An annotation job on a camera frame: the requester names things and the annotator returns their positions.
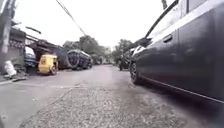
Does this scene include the trees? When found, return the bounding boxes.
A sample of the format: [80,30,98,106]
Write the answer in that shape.
[62,34,134,66]

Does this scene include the covered dark vehicle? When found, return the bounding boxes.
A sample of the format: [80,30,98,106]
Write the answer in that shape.
[54,48,94,71]

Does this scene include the grey concrete road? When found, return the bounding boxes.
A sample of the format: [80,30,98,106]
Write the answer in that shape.
[0,63,224,128]

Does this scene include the yellow vehicle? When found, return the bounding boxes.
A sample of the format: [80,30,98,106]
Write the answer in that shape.
[37,54,60,76]

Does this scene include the dark grey car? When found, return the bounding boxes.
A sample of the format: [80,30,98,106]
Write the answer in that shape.
[129,0,224,105]

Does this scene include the shed with metal roof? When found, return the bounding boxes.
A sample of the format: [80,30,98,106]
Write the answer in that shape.
[6,20,63,73]

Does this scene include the overhead wires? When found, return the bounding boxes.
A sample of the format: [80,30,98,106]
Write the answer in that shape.
[54,0,88,37]

